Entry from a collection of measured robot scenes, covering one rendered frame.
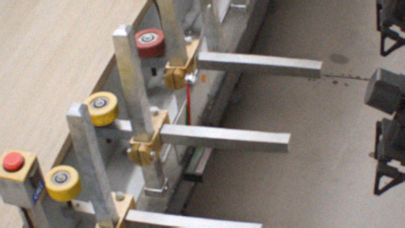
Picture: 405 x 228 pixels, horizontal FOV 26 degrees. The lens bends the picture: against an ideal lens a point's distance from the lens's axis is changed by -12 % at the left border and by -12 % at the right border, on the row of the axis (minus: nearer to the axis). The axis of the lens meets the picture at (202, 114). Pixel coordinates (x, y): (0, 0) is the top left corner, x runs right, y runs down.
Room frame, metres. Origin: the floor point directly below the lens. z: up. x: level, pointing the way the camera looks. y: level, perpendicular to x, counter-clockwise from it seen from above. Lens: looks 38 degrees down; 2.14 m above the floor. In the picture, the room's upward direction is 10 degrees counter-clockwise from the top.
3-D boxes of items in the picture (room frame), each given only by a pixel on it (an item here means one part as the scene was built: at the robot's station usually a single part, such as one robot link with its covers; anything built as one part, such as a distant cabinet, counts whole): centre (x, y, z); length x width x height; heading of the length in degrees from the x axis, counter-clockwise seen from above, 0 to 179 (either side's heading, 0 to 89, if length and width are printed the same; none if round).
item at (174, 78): (1.87, 0.03, 0.85); 0.14 x 0.06 x 0.05; 158
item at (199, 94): (1.81, 0.02, 0.75); 0.26 x 0.01 x 0.10; 158
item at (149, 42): (1.92, 0.10, 0.85); 0.08 x 0.08 x 0.11
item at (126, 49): (1.62, 0.13, 0.90); 0.04 x 0.04 x 0.48; 68
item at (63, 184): (1.47, 0.31, 0.85); 0.08 x 0.08 x 0.11
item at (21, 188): (1.15, 0.32, 1.18); 0.07 x 0.07 x 0.08; 68
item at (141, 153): (1.64, 0.12, 0.84); 0.14 x 0.06 x 0.05; 158
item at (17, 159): (1.15, 0.32, 1.22); 0.04 x 0.04 x 0.02
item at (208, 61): (1.84, -0.09, 0.84); 0.43 x 0.03 x 0.04; 68
